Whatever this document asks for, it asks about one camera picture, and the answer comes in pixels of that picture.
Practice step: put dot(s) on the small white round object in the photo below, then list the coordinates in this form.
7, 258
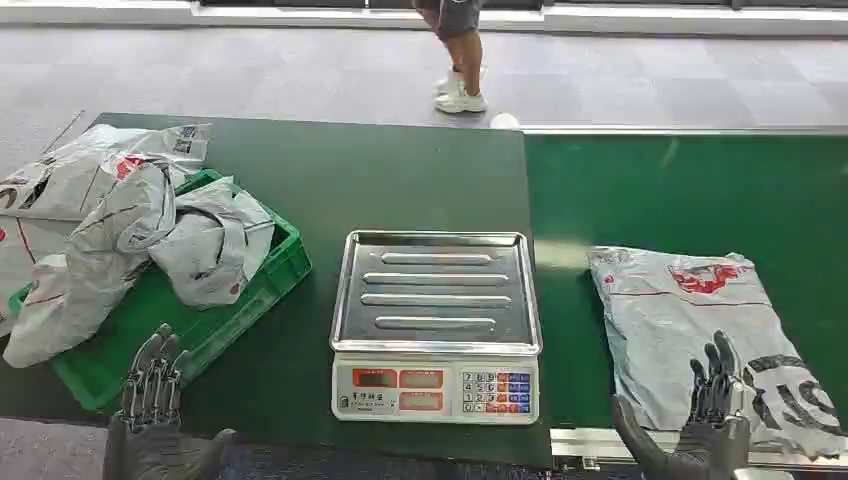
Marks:
503, 121

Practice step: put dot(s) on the flat grey parcel bag black print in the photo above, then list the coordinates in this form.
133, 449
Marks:
676, 331

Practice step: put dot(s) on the long crumpled grey parcel bag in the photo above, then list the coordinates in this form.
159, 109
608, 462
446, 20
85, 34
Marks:
99, 265

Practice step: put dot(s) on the thin grey rod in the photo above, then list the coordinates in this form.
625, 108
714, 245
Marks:
63, 131

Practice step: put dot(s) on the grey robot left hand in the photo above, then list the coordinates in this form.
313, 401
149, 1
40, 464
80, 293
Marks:
156, 450

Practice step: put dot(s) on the grey parcel bag red line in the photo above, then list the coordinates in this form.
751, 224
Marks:
20, 258

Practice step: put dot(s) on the green plastic crate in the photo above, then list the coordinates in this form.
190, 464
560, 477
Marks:
166, 331

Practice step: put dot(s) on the green conveyor belt metal frame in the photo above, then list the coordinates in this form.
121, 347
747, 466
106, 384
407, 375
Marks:
696, 192

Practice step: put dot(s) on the grey parcel bag white label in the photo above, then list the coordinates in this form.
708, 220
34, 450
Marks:
73, 179

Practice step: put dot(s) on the person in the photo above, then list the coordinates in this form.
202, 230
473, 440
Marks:
460, 46

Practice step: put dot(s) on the white electronic scale steel tray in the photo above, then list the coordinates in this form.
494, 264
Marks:
434, 384

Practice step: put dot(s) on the small crumpled grey parcel bag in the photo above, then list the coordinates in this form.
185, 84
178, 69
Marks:
212, 252

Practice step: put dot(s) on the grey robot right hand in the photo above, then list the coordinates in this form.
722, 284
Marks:
712, 447

